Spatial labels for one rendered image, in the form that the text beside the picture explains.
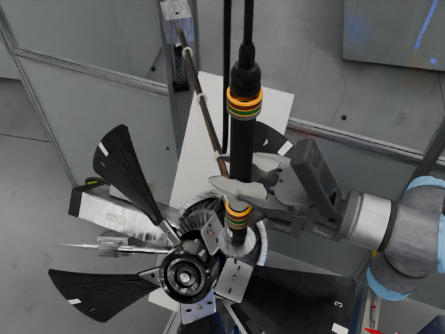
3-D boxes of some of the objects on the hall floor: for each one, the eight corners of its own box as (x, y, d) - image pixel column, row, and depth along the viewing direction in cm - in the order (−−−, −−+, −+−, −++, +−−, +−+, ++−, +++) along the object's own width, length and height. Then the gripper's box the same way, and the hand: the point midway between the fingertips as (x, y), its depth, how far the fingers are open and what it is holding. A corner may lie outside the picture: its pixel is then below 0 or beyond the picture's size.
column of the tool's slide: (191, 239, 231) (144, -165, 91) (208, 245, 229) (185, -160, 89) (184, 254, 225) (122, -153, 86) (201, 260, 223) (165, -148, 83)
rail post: (321, 344, 195) (366, 272, 135) (330, 347, 195) (379, 277, 134) (320, 352, 193) (364, 283, 132) (328, 356, 192) (377, 287, 132)
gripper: (336, 266, 60) (200, 219, 65) (349, 204, 67) (226, 166, 71) (350, 236, 53) (198, 187, 58) (364, 171, 60) (228, 132, 65)
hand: (222, 167), depth 62 cm, fingers closed on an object, 4 cm apart
